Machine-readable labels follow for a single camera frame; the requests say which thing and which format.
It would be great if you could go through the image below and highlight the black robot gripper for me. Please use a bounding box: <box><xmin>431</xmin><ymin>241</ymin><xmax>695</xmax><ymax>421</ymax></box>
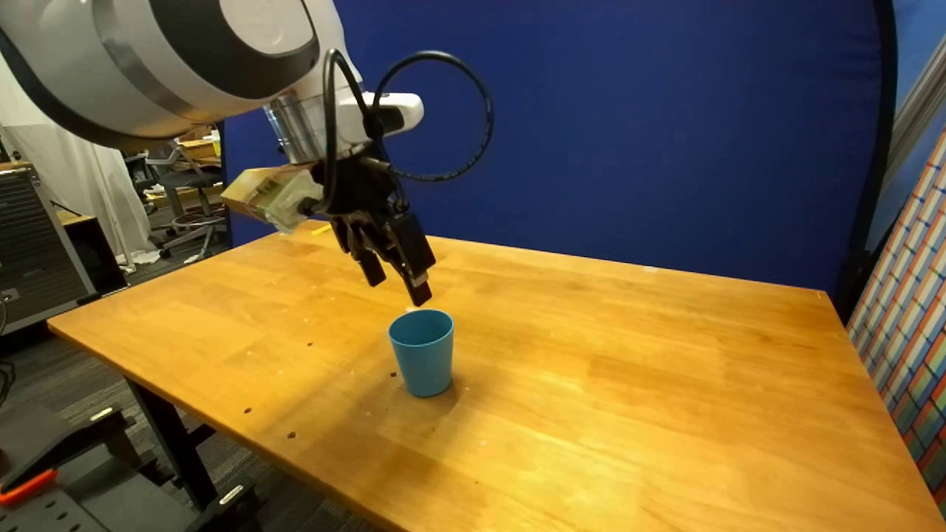
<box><xmin>307</xmin><ymin>155</ymin><xmax>440</xmax><ymax>310</ymax></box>

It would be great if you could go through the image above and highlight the blue plastic cup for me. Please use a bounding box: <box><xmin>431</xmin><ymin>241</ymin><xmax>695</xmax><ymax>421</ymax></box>
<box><xmin>384</xmin><ymin>307</ymin><xmax>457</xmax><ymax>403</ymax></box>

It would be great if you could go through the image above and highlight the grey office chair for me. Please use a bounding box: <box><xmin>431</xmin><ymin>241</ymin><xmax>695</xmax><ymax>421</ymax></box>
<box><xmin>131</xmin><ymin>136</ymin><xmax>231</xmax><ymax>261</ymax></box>

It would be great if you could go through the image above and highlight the black table leg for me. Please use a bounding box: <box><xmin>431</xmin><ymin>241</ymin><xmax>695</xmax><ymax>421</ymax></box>
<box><xmin>125</xmin><ymin>375</ymin><xmax>221</xmax><ymax>516</ymax></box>

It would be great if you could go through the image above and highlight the blue fabric backdrop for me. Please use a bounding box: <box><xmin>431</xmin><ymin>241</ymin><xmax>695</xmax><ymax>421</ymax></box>
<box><xmin>218</xmin><ymin>0</ymin><xmax>889</xmax><ymax>295</ymax></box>

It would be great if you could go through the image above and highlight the dark side desk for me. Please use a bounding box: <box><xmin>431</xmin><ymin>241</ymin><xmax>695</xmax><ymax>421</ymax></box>
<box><xmin>55</xmin><ymin>204</ymin><xmax>131</xmax><ymax>295</ymax></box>

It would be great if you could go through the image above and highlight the white curtain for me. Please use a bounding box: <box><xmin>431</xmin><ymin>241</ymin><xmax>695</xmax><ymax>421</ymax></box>
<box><xmin>0</xmin><ymin>68</ymin><xmax>162</xmax><ymax>273</ymax></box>

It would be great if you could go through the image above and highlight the grey table base foot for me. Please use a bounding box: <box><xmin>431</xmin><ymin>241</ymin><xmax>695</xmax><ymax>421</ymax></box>
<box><xmin>0</xmin><ymin>400</ymin><xmax>267</xmax><ymax>532</ymax></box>

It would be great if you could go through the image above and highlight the black equipment cabinet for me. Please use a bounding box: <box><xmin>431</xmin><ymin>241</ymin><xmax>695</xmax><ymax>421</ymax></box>
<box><xmin>0</xmin><ymin>161</ymin><xmax>98</xmax><ymax>334</ymax></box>

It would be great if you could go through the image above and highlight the colourful checkered panel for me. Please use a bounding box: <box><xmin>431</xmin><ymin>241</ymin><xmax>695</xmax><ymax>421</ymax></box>
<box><xmin>845</xmin><ymin>130</ymin><xmax>946</xmax><ymax>496</ymax></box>

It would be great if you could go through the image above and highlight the grey slanted bar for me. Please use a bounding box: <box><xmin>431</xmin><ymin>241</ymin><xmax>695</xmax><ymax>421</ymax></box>
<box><xmin>877</xmin><ymin>59</ymin><xmax>946</xmax><ymax>204</ymax></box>

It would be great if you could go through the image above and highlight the black looped cable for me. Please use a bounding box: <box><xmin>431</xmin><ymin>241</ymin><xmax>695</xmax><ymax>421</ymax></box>
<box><xmin>320</xmin><ymin>49</ymin><xmax>497</xmax><ymax>217</ymax></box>

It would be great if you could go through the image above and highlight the red handled tool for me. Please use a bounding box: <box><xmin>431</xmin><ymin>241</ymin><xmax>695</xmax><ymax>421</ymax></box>
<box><xmin>0</xmin><ymin>468</ymin><xmax>61</xmax><ymax>511</ymax></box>

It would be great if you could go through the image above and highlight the black backdrop frame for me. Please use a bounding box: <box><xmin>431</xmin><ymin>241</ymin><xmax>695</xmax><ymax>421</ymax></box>
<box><xmin>827</xmin><ymin>0</ymin><xmax>901</xmax><ymax>321</ymax></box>

